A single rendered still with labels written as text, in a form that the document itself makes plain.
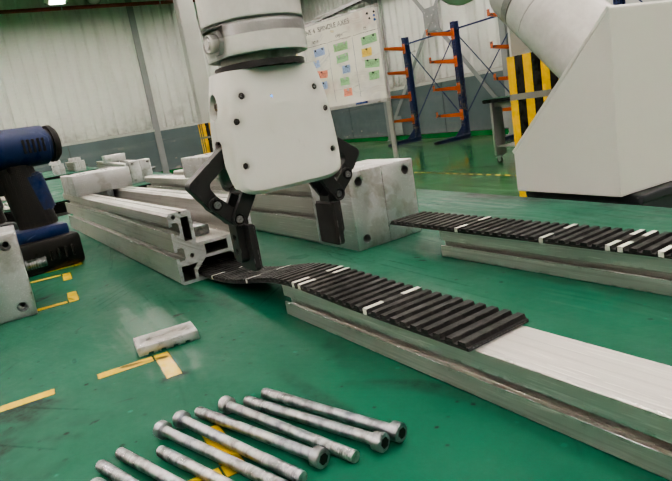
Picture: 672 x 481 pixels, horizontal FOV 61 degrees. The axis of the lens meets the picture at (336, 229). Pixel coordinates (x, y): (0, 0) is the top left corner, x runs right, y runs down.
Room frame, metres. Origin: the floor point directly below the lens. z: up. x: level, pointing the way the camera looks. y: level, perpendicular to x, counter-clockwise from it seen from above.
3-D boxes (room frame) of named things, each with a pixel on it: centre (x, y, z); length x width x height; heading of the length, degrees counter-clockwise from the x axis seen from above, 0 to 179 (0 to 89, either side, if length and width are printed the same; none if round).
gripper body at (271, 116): (0.49, 0.04, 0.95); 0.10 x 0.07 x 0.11; 122
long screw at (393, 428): (0.29, 0.02, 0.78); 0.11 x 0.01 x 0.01; 47
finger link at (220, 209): (0.46, 0.09, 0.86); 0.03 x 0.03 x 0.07; 32
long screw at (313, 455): (0.28, 0.06, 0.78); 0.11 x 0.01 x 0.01; 47
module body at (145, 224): (1.00, 0.35, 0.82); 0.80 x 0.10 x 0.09; 32
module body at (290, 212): (1.10, 0.19, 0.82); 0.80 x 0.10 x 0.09; 32
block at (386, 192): (0.73, -0.05, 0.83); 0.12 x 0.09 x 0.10; 122
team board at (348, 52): (6.74, -0.28, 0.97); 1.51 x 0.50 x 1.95; 46
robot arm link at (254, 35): (0.49, 0.04, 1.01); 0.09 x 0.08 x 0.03; 122
